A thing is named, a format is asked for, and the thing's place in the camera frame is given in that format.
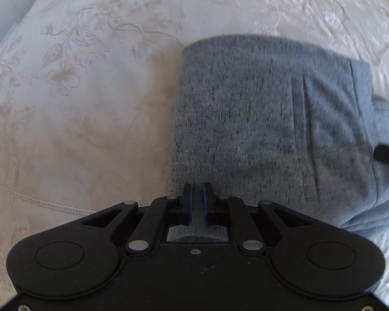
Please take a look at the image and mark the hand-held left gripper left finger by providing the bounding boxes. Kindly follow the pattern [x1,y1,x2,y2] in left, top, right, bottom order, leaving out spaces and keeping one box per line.
[81,183,195,255]

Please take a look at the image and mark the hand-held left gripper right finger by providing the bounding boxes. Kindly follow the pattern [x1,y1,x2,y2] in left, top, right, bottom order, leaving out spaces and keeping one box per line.
[202,182,316,255]

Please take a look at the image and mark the grey knit pants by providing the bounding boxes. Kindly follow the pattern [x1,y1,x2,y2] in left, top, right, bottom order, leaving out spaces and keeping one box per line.
[169,34,389,253]

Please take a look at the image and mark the cream embroidered bedspread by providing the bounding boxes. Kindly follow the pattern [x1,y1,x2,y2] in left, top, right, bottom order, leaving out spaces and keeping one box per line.
[0,0,389,310]

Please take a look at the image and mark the white pillow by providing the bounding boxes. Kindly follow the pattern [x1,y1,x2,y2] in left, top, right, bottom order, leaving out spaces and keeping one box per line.
[0,0,38,60]

